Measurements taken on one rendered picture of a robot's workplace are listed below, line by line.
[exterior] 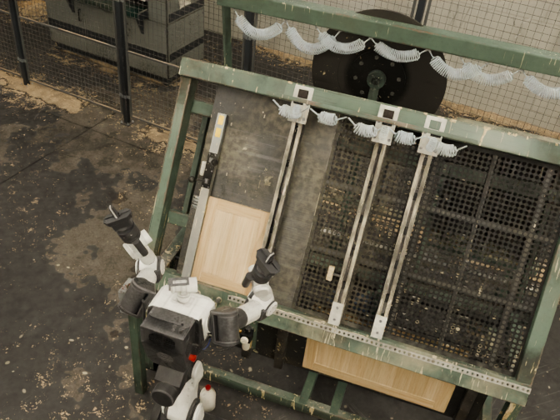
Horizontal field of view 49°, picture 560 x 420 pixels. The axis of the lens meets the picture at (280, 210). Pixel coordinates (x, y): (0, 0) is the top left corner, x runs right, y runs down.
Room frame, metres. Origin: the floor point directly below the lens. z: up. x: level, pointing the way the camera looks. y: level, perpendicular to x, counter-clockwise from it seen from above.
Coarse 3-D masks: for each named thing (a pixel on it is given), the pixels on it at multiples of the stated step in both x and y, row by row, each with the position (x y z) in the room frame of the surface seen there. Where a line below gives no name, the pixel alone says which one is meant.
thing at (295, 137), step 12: (300, 108) 2.75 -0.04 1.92; (288, 120) 2.83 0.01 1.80; (300, 120) 2.82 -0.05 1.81; (300, 132) 2.82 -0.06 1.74; (288, 144) 2.80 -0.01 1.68; (300, 144) 2.85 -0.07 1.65; (288, 156) 2.79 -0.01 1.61; (288, 168) 2.73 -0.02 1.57; (288, 180) 2.70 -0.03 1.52; (276, 192) 2.67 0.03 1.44; (276, 204) 2.64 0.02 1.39; (276, 216) 2.63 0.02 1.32; (276, 228) 2.56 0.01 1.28; (264, 240) 2.54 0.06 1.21; (276, 240) 2.57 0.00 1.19
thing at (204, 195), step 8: (224, 120) 2.94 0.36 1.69; (216, 128) 2.93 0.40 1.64; (224, 128) 2.94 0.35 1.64; (216, 144) 2.88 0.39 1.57; (216, 152) 2.85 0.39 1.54; (216, 168) 2.84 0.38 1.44; (200, 192) 2.75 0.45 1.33; (208, 192) 2.74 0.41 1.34; (200, 200) 2.72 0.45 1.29; (200, 208) 2.70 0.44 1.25; (200, 216) 2.68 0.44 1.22; (192, 224) 2.66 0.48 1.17; (200, 224) 2.65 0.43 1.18; (192, 232) 2.63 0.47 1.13; (200, 232) 2.64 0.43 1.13; (192, 240) 2.61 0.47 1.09; (192, 248) 2.58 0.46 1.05; (192, 256) 2.56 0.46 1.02; (184, 264) 2.54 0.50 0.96; (192, 264) 2.54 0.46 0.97; (184, 272) 2.51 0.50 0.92
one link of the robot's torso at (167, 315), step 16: (144, 304) 1.78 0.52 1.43; (160, 304) 1.81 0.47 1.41; (176, 304) 1.82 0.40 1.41; (192, 304) 1.83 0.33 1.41; (208, 304) 1.85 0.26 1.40; (144, 320) 1.71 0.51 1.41; (160, 320) 1.72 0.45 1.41; (176, 320) 1.73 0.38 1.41; (192, 320) 1.74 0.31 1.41; (208, 320) 1.78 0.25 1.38; (144, 336) 1.68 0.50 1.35; (160, 336) 1.78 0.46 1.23; (176, 336) 1.65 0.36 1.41; (192, 336) 1.72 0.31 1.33; (160, 352) 1.67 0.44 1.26; (176, 352) 1.64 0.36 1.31; (192, 352) 1.72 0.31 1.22; (176, 368) 1.69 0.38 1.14
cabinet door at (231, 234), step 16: (208, 208) 2.71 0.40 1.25; (224, 208) 2.70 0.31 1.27; (240, 208) 2.69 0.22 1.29; (208, 224) 2.66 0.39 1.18; (224, 224) 2.65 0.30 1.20; (240, 224) 2.64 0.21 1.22; (256, 224) 2.63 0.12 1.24; (208, 240) 2.61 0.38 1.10; (224, 240) 2.61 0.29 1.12; (240, 240) 2.60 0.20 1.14; (256, 240) 2.58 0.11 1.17; (208, 256) 2.57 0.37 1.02; (224, 256) 2.56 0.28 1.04; (240, 256) 2.55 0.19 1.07; (192, 272) 2.53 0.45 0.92; (208, 272) 2.52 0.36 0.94; (224, 272) 2.51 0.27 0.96; (240, 272) 2.50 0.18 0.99; (224, 288) 2.46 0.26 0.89; (240, 288) 2.45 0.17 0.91
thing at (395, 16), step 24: (408, 48) 3.33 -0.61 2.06; (312, 72) 3.46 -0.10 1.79; (336, 72) 3.42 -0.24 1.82; (360, 72) 3.38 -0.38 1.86; (384, 72) 3.35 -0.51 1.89; (408, 72) 3.32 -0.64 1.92; (432, 72) 3.29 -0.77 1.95; (360, 96) 3.37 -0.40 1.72; (384, 96) 3.34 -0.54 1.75; (408, 96) 3.31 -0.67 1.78; (432, 96) 3.28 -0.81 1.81
